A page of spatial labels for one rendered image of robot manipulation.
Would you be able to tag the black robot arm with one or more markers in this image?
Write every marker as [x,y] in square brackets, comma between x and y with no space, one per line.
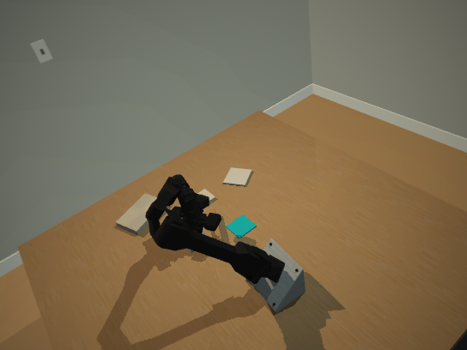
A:
[175,234]

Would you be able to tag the beige flat square slab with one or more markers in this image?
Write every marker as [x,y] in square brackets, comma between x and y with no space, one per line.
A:
[206,193]

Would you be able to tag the beige flat rectangular block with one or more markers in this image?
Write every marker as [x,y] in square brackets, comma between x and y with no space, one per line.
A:
[134,220]

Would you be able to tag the beige flat square tile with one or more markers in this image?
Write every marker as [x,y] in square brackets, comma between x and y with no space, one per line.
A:
[237,176]

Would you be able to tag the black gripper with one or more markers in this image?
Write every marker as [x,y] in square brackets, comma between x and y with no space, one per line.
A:
[196,220]

